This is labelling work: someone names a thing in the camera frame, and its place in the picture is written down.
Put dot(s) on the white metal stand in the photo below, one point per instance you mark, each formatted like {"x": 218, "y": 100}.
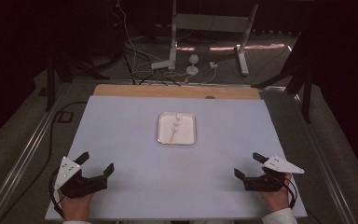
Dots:
{"x": 208, "y": 25}

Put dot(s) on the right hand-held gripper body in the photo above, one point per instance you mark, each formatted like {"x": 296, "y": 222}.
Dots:
{"x": 268, "y": 177}

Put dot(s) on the white power strip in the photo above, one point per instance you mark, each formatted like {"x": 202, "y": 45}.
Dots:
{"x": 161, "y": 64}

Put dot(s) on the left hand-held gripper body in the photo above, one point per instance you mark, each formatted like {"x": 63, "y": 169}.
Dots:
{"x": 77, "y": 183}

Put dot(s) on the person's right hand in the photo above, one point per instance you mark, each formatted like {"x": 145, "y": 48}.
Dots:
{"x": 276, "y": 196}

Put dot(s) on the person's left hand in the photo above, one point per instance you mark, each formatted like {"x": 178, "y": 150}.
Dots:
{"x": 76, "y": 207}

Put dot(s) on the black stand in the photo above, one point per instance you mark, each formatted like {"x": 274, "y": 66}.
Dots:
{"x": 301, "y": 74}
{"x": 51, "y": 77}

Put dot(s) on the white plug adapter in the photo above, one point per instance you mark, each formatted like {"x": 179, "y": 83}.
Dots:
{"x": 213, "y": 65}

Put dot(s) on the white square tray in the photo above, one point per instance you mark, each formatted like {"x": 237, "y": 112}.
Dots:
{"x": 176, "y": 128}

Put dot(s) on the white table mat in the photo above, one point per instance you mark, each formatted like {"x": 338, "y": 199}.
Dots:
{"x": 130, "y": 149}

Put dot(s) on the small white round lamp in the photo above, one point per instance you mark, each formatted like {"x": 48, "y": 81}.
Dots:
{"x": 193, "y": 63}

